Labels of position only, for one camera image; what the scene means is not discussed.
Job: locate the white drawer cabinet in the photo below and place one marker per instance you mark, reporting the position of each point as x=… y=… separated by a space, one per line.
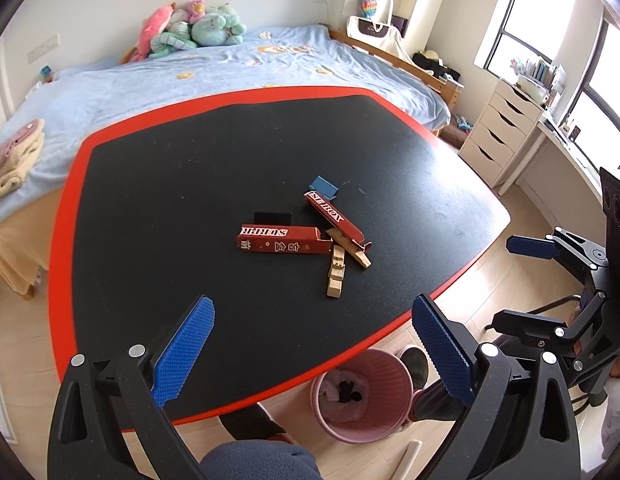
x=500 y=130

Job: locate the window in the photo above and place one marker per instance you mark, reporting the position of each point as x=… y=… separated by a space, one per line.
x=535 y=15

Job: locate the white stick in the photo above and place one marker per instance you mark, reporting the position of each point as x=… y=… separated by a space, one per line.
x=407 y=460

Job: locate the person's leg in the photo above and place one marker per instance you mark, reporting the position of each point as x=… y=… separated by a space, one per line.
x=432 y=402
x=260 y=462

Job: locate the person's right leg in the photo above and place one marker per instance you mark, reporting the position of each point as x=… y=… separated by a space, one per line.
x=432 y=402

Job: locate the small blue plastic piece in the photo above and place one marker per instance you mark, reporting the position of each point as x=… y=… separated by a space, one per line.
x=322 y=186

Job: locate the folded pink towel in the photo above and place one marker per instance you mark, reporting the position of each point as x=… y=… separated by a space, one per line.
x=12 y=145

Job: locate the white storage container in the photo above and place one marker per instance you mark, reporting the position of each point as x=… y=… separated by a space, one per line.
x=530 y=89

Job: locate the person's left leg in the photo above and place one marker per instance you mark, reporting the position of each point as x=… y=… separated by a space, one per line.
x=260 y=462

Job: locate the wooden bed frame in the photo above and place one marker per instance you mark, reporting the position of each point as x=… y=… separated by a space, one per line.
x=390 y=57

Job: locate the wooden clothespin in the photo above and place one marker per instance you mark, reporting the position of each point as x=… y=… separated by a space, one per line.
x=336 y=275
x=354 y=256

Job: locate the small black foam piece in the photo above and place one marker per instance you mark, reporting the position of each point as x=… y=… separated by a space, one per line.
x=272 y=217

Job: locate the white desk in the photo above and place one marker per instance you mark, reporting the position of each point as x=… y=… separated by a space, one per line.
x=565 y=147

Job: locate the pile of dark clothes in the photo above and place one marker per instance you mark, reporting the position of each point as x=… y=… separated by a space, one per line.
x=435 y=67

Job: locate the beige bed sheet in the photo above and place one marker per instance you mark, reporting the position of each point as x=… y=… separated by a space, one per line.
x=20 y=255

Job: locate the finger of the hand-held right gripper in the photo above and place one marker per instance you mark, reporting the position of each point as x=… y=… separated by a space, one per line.
x=527 y=324
x=530 y=246

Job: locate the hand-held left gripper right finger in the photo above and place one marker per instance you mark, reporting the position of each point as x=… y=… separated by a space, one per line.
x=442 y=355

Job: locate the red cardboard box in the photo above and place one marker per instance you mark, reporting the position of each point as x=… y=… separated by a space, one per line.
x=335 y=221
x=285 y=240

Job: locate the row of books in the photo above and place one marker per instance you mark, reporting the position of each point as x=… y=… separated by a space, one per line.
x=542 y=72

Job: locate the pink plastic waste bin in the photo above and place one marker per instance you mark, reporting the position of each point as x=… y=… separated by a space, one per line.
x=375 y=425

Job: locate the wall socket panel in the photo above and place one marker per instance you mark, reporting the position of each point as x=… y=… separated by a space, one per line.
x=42 y=46

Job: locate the striped teal plush toy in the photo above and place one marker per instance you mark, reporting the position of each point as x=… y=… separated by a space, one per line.
x=172 y=40

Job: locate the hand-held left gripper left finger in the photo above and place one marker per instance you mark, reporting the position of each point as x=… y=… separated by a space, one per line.
x=182 y=350

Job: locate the pink plush toy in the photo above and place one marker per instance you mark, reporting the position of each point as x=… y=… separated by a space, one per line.
x=157 y=25

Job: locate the white tote bag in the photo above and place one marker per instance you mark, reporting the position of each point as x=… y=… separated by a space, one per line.
x=375 y=35

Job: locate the light blue printed blanket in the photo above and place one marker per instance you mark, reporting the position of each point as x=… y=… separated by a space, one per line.
x=240 y=70

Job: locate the rainbow knitted bag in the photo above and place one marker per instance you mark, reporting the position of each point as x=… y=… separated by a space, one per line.
x=370 y=7

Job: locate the crumpled paper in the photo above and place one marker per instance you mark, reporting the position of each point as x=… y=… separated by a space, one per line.
x=335 y=389

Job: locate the folded cream towel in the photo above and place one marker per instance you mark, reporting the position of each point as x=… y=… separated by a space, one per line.
x=15 y=175

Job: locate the green plush toy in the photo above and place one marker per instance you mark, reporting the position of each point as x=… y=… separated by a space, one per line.
x=215 y=25

